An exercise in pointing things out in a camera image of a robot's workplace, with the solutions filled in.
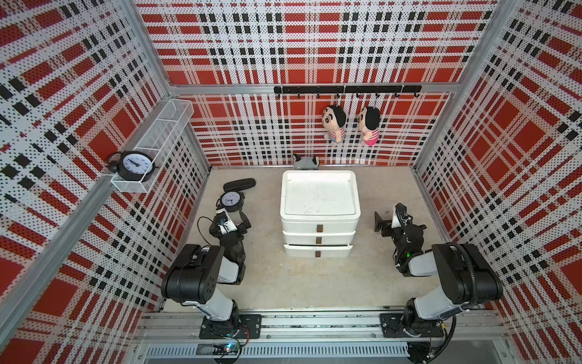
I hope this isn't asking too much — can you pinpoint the white three-drawer cabinet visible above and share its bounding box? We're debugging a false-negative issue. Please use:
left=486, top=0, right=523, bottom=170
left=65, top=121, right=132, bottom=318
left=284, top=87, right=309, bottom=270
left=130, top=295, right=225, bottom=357
left=280, top=170, right=361, bottom=259

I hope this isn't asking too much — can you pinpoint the white top drawer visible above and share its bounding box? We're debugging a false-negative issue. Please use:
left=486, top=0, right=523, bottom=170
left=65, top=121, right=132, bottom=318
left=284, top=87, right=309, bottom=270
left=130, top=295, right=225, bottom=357
left=281, top=218, right=359, bottom=234

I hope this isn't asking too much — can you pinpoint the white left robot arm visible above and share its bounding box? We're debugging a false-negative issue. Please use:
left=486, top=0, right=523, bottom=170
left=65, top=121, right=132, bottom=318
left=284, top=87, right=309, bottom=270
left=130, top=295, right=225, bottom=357
left=162, top=209, right=251, bottom=340

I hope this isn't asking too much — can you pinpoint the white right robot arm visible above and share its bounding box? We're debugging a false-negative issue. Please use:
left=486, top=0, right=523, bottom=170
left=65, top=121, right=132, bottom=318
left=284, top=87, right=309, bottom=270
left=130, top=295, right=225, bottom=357
left=374, top=204, right=503, bottom=338

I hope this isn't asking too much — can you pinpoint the black clock on table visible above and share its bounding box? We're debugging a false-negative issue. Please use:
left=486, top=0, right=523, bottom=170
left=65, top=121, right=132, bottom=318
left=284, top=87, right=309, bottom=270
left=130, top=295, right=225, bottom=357
left=216, top=191, right=245, bottom=212

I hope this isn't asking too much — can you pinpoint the black glasses case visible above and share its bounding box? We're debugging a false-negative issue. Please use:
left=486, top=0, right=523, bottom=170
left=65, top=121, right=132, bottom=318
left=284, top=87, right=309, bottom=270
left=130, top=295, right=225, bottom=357
left=223, top=177, right=256, bottom=192

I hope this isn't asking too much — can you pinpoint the grey plush toy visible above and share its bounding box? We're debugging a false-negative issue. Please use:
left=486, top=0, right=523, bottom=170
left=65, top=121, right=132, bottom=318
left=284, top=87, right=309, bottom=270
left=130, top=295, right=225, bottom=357
left=293, top=153, right=320, bottom=171

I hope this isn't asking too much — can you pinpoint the boy doll pink shirt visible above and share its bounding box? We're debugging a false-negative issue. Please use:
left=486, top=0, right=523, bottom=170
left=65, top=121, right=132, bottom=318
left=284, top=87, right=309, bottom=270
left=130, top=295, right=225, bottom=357
left=357, top=106, right=380, bottom=147

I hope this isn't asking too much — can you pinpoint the boy doll striped shirt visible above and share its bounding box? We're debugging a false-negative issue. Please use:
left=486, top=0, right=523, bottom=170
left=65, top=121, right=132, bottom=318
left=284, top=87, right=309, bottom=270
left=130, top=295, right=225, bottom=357
left=322, top=106, right=346, bottom=146

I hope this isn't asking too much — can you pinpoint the black clock in basket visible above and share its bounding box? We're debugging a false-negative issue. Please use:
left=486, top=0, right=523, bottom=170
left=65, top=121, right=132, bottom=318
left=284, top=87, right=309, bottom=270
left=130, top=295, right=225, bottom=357
left=106, top=151, right=156, bottom=182

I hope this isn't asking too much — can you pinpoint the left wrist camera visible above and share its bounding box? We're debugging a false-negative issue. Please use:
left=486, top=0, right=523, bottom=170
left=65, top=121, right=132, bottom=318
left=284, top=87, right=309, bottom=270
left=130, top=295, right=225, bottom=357
left=215, top=209, right=236, bottom=235

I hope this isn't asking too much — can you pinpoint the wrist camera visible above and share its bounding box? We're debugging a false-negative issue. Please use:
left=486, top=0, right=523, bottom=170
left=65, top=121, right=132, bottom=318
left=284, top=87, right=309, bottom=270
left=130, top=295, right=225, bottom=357
left=391, top=203, right=410, bottom=229
left=215, top=209, right=236, bottom=235

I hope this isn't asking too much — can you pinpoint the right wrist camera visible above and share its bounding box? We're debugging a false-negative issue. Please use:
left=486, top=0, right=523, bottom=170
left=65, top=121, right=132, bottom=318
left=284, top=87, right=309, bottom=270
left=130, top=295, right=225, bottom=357
left=391, top=203, right=410, bottom=229

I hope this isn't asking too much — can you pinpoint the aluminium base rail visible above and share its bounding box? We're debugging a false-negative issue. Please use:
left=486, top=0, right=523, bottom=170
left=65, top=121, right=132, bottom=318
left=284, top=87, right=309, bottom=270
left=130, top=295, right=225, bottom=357
left=128, top=306, right=518, bottom=363

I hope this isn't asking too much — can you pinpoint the white wire basket shelf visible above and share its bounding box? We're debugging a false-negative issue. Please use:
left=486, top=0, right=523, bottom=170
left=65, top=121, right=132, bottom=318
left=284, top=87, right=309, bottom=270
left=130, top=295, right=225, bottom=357
left=112, top=99, right=193, bottom=194

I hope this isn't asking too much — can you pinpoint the black hook rail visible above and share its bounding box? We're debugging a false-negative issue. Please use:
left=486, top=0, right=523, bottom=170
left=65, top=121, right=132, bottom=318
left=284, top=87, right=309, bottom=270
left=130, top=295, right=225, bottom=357
left=274, top=85, right=422, bottom=96

